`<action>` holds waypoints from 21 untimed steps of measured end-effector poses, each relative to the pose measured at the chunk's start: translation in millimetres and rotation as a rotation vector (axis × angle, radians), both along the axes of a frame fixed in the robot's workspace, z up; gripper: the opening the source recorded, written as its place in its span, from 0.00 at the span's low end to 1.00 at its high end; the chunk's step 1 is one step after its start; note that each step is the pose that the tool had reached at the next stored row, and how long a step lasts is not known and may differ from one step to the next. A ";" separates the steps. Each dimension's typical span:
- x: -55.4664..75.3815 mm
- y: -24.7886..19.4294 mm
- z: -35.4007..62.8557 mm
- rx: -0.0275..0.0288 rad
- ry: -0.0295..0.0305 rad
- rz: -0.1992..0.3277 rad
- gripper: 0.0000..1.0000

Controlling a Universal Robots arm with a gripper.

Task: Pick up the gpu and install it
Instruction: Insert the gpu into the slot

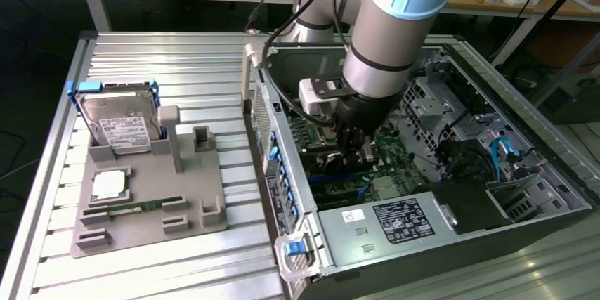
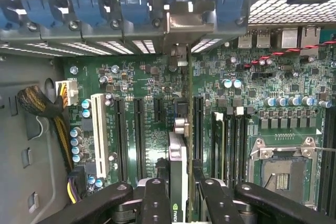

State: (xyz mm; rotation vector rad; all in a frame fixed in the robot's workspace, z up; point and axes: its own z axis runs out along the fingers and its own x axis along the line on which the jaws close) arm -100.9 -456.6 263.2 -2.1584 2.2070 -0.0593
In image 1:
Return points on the black plastic shroud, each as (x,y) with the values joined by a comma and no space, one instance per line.
(462,205)

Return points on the silver hard disk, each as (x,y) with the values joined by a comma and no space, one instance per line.
(122,121)

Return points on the CPU socket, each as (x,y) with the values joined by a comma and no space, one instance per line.
(326,133)

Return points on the blue expansion slot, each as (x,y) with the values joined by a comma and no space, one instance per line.
(334,177)

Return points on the black floor box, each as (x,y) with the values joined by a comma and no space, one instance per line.
(576,103)

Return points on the grey stand pole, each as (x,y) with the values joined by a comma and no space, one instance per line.
(567,68)

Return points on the grey metal drive cage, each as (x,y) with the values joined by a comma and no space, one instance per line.
(434,114)

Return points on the blue case latch tab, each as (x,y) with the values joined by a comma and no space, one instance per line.
(292,248)

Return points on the green RAM stick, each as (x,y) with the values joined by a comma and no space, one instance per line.
(140,206)

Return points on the blue card retention clip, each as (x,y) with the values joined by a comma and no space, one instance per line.
(272,140)
(291,199)
(275,154)
(286,184)
(294,214)
(282,170)

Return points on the black RAM stick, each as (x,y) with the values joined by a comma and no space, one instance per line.
(314,156)

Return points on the Nvidia Quadro graphics card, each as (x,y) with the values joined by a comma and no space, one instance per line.
(330,164)

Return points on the silver CPU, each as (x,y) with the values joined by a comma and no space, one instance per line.
(110,184)

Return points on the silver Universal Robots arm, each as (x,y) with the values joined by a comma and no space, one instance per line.
(390,33)

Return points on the grey disk bay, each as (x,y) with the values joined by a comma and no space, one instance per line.
(528,205)

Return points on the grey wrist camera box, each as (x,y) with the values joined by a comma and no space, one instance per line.
(311,98)

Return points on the silver chipset heatsink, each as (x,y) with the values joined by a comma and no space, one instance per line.
(387,187)

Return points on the open black PC case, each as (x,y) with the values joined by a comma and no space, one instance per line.
(446,279)

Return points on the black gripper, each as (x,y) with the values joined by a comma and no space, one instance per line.
(366,114)

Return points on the grey parts rack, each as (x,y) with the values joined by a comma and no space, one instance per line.
(150,180)

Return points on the blue disk caddy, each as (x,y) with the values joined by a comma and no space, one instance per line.
(90,86)

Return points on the green motherboard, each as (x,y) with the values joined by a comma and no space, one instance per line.
(391,170)

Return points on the grey power supply unit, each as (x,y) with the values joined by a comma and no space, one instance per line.
(342,240)

